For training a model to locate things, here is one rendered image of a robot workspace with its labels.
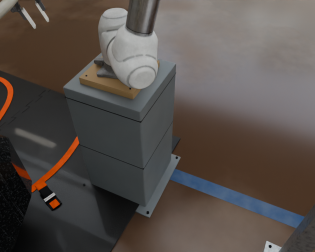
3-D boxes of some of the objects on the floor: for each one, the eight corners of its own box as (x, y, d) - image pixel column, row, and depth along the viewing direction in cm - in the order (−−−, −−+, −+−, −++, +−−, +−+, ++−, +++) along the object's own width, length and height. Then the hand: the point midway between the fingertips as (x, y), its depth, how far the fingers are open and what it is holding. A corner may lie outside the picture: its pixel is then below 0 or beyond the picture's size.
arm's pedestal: (118, 135, 219) (105, 38, 162) (180, 157, 205) (189, 59, 147) (79, 187, 188) (45, 90, 130) (149, 218, 173) (145, 123, 116)
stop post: (297, 295, 144) (460, 161, 67) (257, 275, 151) (363, 132, 73) (303, 258, 157) (446, 109, 79) (266, 241, 163) (364, 88, 86)
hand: (36, 15), depth 100 cm, fingers closed on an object, 4 cm apart
